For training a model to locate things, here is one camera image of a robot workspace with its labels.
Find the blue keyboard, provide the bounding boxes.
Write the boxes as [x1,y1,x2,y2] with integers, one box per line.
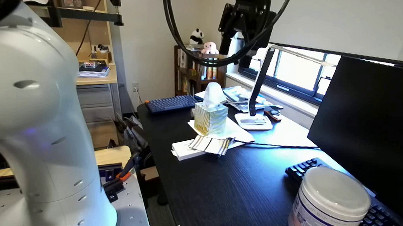
[144,94,199,115]

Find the desk lamp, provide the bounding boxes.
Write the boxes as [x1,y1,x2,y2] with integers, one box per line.
[229,39,342,133]

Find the striped cloth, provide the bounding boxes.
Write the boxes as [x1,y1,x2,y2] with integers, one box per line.
[188,132,236,159]

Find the stack of books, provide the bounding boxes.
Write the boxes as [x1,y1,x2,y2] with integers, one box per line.
[77,59,112,80]

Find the picture frame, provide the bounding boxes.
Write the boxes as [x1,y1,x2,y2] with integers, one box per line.
[59,0,86,12]

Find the orange and black clamp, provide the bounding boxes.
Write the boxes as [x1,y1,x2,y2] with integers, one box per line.
[99,152,145,204]

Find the small wooden organizer box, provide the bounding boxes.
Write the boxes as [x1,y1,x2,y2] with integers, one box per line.
[88,43,112,66]

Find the dark wooden bookshelf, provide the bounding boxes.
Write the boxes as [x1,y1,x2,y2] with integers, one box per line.
[171,41,230,97]

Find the white paper sheets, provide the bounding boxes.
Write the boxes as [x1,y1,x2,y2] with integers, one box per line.
[187,114,256,153]

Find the wooden board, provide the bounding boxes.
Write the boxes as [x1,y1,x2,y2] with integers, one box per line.
[0,144,134,178]

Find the light wooden shelf unit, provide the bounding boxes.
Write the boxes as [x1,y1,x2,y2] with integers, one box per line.
[24,0,119,91]

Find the tissue box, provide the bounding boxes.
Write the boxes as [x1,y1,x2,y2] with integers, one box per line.
[190,81,231,138]

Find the panda plush toy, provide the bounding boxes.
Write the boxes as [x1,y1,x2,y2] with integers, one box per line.
[188,27,206,45]

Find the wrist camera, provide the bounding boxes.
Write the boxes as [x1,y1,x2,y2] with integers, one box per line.
[216,3,237,33]

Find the white flat box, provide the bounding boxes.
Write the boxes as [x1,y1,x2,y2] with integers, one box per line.
[170,138,207,162]

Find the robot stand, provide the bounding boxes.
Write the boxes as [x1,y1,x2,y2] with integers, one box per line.
[0,168,153,226]

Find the pink plush toy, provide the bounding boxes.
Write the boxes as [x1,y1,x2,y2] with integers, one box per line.
[200,40,220,56]

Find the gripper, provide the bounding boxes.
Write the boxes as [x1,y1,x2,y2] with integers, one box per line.
[215,0,286,57]

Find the grey drawer cabinet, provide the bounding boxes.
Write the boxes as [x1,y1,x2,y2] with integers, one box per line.
[76,82,123,124]

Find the black keyboard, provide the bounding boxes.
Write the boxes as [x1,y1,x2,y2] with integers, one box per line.
[284,151,403,226]

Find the black monitor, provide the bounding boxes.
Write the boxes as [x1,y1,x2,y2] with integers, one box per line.
[301,51,403,226]

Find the black cable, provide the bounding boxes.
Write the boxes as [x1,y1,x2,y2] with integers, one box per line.
[232,132,321,157]

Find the white plastic tub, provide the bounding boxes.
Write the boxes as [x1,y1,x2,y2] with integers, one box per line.
[283,162,374,226]

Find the window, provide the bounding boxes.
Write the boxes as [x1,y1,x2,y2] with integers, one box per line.
[236,32,403,112]

